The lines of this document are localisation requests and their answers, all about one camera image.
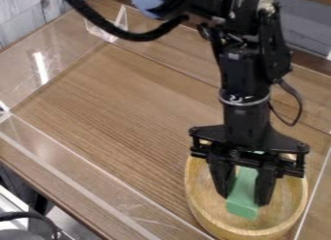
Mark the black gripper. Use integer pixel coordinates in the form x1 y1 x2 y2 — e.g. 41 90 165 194
188 106 311 206

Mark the green rectangular block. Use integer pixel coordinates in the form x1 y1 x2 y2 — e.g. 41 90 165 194
227 166 259 221

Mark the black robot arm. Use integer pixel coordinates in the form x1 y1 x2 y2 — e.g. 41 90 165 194
132 0 309 206

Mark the brown wooden bowl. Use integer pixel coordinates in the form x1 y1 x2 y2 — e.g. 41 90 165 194
185 157 308 240

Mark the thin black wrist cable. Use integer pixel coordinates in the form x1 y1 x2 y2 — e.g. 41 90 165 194
268 77 304 128

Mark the clear acrylic tray wall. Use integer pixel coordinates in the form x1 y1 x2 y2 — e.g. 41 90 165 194
0 1 331 240

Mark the clear acrylic corner bracket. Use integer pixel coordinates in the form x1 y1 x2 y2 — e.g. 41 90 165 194
84 6 128 44

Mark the black cable lower left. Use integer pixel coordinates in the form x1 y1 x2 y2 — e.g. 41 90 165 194
0 211 63 240

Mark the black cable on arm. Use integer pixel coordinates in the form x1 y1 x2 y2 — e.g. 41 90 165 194
56 0 191 43

